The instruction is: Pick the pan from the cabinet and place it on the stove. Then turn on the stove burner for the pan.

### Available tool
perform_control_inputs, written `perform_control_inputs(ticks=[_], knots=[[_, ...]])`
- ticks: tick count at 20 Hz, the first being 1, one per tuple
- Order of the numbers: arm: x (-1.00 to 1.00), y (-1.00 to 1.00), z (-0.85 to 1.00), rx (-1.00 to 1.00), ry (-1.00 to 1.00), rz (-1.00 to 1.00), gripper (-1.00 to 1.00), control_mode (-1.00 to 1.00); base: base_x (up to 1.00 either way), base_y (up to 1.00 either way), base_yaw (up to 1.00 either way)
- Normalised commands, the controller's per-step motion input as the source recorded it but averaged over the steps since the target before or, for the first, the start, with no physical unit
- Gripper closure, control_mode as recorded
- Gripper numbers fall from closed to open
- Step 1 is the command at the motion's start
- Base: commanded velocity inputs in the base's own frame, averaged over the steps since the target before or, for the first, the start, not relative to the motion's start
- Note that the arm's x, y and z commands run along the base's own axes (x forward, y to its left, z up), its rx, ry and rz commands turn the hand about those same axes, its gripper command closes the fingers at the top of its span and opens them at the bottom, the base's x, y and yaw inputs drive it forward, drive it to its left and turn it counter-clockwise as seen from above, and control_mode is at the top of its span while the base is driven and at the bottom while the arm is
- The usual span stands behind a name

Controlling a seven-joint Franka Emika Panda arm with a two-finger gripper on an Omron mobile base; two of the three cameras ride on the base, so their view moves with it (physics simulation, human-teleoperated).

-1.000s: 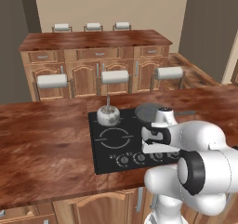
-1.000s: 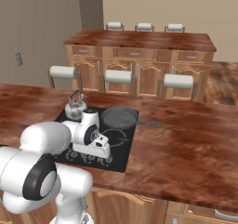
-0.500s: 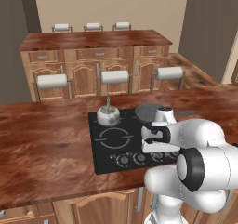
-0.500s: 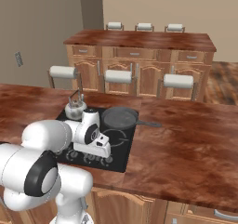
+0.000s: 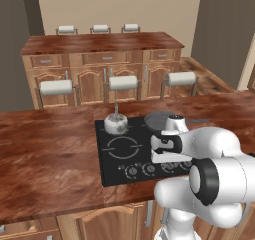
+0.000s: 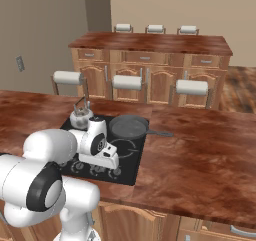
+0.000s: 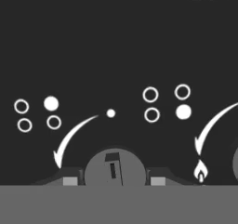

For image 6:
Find wooden cupboard door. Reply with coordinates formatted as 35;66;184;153
0;199;64;241
98;200;182;241

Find black hob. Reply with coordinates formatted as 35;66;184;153
59;114;151;187

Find wooden drawer front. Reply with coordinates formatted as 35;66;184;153
176;216;256;241

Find silver kettle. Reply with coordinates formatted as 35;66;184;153
69;96;95;130

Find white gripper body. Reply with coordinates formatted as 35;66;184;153
78;149;120;171

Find wooden island cupboard run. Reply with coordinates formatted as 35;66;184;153
67;31;234;111

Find grey wall socket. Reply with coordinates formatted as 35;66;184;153
15;54;26;73

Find silver cupboard door handle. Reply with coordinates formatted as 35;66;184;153
85;211;96;227

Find silver drawer handle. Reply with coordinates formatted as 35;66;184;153
229;224;256;239

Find black hob knob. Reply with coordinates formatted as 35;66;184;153
73;161;85;172
110;167;123;179
90;165;105;176

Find dark grey frying pan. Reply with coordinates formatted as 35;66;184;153
108;114;175;141

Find white cushioned stool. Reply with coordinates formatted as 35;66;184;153
144;24;167;35
113;23;135;34
50;70;90;100
109;74;148;103
176;25;200;36
169;79;213;110

